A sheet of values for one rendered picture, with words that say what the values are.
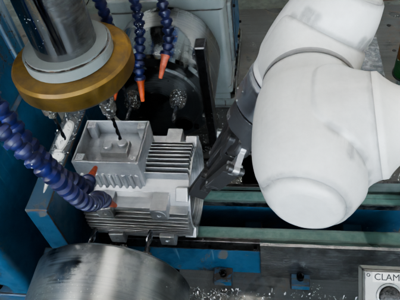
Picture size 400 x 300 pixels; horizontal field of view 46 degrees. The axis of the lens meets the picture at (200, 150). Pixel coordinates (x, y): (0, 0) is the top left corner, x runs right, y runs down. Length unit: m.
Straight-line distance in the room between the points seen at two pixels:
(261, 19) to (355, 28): 1.17
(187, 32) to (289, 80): 0.61
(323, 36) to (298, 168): 0.17
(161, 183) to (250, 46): 0.82
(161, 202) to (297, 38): 0.42
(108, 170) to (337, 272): 0.50
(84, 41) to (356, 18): 0.36
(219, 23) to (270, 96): 0.72
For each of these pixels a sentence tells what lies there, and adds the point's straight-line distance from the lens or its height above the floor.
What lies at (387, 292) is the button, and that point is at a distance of 0.74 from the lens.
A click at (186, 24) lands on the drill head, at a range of 1.07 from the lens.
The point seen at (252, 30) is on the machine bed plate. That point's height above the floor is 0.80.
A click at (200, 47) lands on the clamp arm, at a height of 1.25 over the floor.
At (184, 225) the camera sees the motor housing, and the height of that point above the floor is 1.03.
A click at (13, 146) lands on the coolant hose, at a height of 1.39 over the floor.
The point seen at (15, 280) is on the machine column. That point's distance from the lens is 1.00.
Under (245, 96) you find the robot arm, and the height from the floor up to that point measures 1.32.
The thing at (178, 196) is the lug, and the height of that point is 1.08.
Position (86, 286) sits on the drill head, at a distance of 0.67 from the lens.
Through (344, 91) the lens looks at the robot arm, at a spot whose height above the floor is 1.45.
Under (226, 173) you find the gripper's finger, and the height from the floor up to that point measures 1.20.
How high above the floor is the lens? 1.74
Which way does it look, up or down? 49 degrees down
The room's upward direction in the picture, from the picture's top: 10 degrees counter-clockwise
